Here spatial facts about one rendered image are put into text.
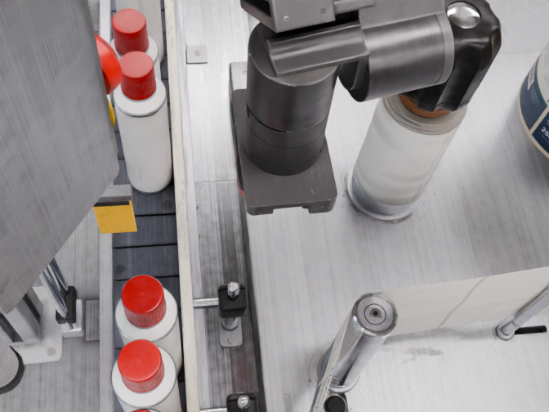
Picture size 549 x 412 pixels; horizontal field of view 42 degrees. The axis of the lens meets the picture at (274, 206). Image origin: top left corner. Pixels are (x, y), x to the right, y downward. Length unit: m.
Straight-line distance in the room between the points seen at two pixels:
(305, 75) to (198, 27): 0.63
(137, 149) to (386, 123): 0.26
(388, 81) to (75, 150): 0.21
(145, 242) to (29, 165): 0.52
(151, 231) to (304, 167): 0.34
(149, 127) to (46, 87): 0.44
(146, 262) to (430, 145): 0.33
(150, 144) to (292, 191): 0.28
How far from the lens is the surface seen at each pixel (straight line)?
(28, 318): 0.77
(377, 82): 0.45
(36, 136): 0.29
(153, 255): 0.80
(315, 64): 0.42
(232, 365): 0.81
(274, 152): 0.48
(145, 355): 0.55
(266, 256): 0.80
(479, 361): 0.81
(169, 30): 0.93
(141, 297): 0.56
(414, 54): 0.45
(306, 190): 0.50
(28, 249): 0.33
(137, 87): 0.68
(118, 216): 0.58
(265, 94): 0.43
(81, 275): 0.85
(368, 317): 0.59
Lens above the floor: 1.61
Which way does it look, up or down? 62 degrees down
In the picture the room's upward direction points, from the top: 11 degrees clockwise
